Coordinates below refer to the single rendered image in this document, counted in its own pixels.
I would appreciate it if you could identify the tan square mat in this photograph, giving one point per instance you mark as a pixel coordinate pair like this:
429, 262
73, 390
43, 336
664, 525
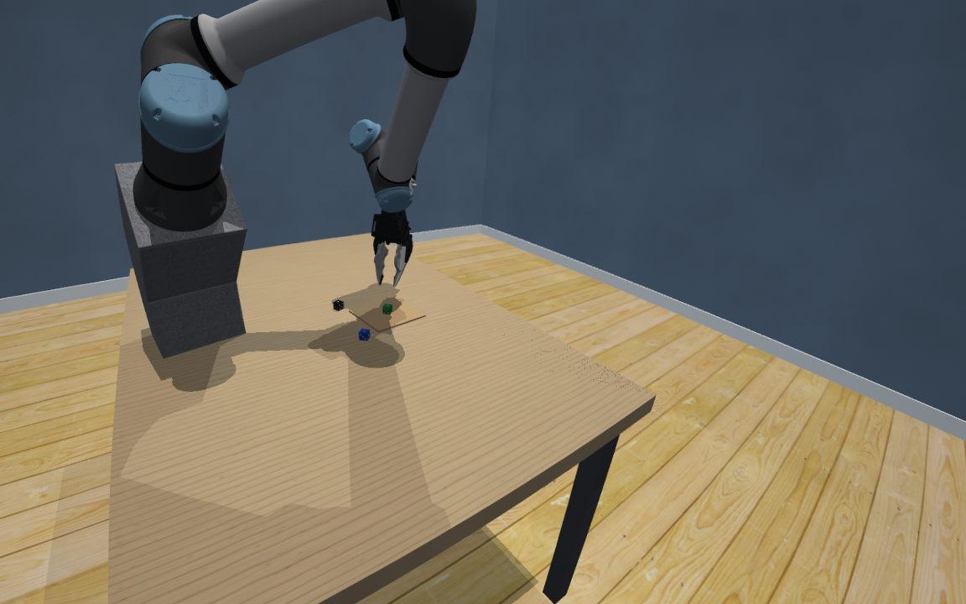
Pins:
372, 314

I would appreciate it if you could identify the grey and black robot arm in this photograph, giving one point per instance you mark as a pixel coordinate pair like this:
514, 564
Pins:
184, 108

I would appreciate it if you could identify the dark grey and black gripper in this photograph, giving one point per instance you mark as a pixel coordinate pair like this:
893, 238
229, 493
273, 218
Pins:
388, 230

